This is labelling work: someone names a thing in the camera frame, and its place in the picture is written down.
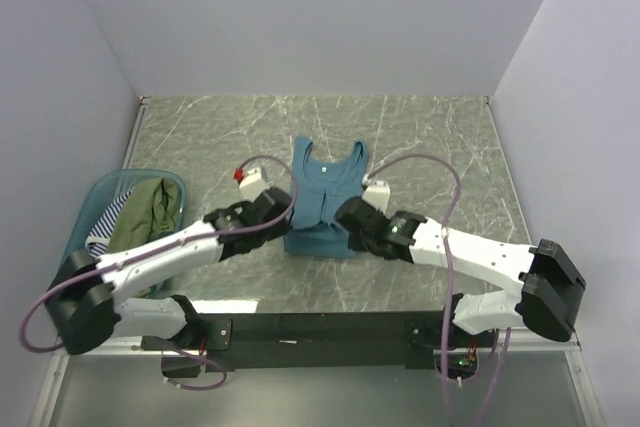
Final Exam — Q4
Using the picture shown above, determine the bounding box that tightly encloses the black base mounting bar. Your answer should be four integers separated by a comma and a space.
140, 311, 498, 377

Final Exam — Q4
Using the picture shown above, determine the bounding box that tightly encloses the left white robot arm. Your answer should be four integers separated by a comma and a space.
45, 187, 294, 355

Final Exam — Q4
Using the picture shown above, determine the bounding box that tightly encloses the olive green tank top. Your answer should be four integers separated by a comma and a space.
107, 177, 181, 253

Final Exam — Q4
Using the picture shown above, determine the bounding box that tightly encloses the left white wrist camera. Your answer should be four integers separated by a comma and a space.
233, 166, 269, 202

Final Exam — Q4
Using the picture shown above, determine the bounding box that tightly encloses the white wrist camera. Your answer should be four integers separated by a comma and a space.
362, 175, 391, 213
233, 166, 269, 202

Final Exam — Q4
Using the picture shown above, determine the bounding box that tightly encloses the blue white striped tank top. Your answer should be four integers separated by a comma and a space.
84, 187, 135, 258

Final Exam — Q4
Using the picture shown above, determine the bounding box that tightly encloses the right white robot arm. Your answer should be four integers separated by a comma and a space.
335, 197, 586, 346

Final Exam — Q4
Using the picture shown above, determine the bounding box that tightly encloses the aluminium frame rail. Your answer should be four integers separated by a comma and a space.
54, 310, 582, 357

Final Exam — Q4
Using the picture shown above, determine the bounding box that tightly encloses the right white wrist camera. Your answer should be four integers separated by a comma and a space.
362, 175, 391, 213

